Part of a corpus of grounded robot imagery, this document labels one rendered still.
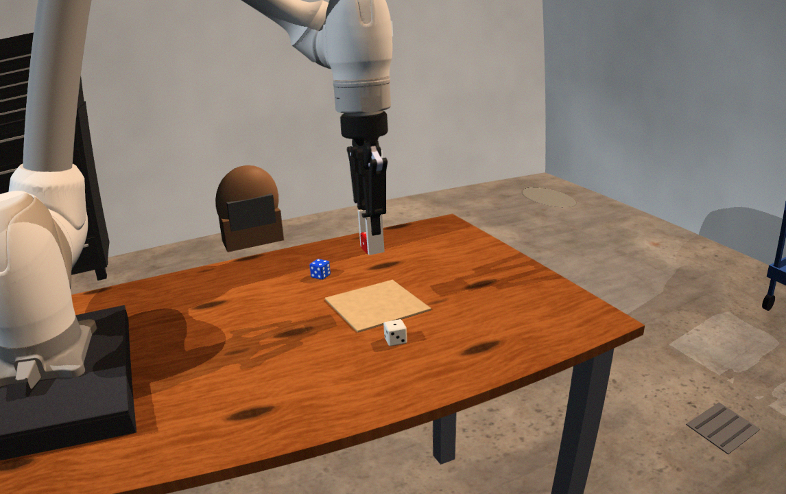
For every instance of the blue die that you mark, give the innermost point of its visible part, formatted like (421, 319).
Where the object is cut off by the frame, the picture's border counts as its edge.
(320, 269)

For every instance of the beige square mat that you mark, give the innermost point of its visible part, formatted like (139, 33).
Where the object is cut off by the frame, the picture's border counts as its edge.
(371, 306)

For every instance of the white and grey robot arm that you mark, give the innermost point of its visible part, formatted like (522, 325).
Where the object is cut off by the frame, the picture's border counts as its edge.
(40, 337)

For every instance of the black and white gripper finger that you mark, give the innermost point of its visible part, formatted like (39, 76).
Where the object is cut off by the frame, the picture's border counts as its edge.
(375, 198)
(358, 193)

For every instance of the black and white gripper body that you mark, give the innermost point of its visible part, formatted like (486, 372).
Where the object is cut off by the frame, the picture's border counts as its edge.
(364, 132)

